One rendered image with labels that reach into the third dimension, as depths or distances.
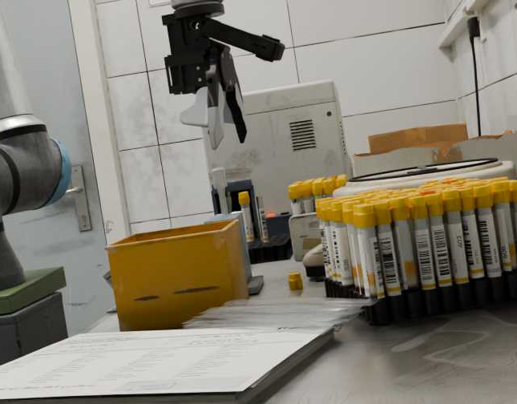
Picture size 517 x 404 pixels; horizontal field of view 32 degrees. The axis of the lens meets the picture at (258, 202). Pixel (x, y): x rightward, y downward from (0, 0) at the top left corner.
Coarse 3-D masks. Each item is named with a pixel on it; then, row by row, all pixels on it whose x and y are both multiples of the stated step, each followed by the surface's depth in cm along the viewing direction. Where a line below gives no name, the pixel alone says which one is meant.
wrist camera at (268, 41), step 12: (204, 24) 122; (216, 24) 122; (216, 36) 122; (228, 36) 122; (240, 36) 121; (252, 36) 121; (264, 36) 122; (240, 48) 122; (252, 48) 121; (264, 48) 121; (276, 48) 121; (264, 60) 123; (276, 60) 123
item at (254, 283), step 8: (216, 216) 118; (224, 216) 116; (232, 216) 113; (240, 216) 118; (240, 224) 117; (240, 232) 115; (240, 240) 114; (248, 256) 121; (248, 264) 119; (248, 272) 118; (248, 280) 117; (256, 280) 117; (248, 288) 112; (256, 288) 111
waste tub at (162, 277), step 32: (224, 224) 107; (128, 256) 96; (160, 256) 95; (192, 256) 95; (224, 256) 95; (128, 288) 96; (160, 288) 96; (192, 288) 95; (224, 288) 95; (128, 320) 96; (160, 320) 96
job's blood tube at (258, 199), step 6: (258, 198) 150; (258, 204) 150; (258, 210) 150; (264, 210) 150; (258, 216) 150; (264, 216) 150; (258, 222) 150; (264, 222) 150; (264, 228) 150; (264, 234) 150; (264, 240) 150
